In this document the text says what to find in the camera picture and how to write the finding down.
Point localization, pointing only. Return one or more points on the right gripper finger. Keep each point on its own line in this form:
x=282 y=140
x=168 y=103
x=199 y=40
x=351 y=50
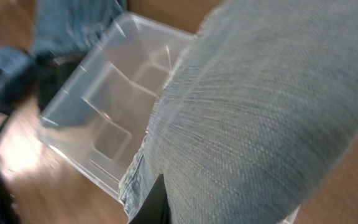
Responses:
x=155 y=208

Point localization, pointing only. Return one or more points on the light blue jeans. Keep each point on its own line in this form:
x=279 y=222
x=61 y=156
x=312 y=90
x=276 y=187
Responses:
x=299 y=60

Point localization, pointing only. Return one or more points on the black garment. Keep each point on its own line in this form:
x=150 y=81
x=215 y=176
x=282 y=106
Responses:
x=52 y=74

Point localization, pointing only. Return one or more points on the clear plastic storage bin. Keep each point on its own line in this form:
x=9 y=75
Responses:
x=142 y=104

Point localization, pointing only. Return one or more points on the small blue denim cloth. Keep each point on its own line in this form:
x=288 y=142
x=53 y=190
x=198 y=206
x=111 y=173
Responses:
x=16 y=75

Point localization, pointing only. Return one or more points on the dark blue folded jeans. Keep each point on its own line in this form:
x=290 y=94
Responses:
x=71 y=26

